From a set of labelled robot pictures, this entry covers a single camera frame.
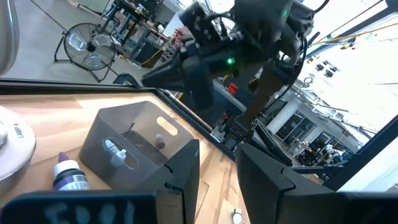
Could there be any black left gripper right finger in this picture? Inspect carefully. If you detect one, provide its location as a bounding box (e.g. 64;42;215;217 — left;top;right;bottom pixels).
235;143;295;224

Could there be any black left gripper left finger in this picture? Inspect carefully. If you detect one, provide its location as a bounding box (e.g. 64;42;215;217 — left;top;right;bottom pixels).
155;139;200;224

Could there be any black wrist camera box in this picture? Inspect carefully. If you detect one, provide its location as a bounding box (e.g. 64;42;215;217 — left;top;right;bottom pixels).
179;1;225;44

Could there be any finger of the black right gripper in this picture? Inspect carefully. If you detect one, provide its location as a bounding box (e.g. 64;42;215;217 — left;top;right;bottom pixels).
141;52;192;93
182;55;216;110

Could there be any grey side desk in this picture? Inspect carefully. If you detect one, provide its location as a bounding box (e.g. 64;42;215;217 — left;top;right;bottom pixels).
213;77;249;113

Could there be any small dropper bottle white cap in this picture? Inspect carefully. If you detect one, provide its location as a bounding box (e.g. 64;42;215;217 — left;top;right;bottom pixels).
104;139;127;166
232;207;246;224

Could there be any grey translucent plastic bin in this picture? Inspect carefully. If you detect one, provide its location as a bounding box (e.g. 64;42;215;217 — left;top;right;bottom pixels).
79;101;200;191

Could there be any black floor fan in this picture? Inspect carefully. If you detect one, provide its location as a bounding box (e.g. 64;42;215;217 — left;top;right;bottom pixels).
53;21;118;84

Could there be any small dark red dropper bottle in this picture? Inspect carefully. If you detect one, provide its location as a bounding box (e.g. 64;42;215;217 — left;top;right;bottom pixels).
154;133;166;150

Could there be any black table clamp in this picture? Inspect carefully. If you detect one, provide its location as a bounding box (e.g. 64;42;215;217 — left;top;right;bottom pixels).
113;73;141;90

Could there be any cluttered workbench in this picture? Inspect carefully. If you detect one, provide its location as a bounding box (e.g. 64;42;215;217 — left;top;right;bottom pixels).
101;0;187;69

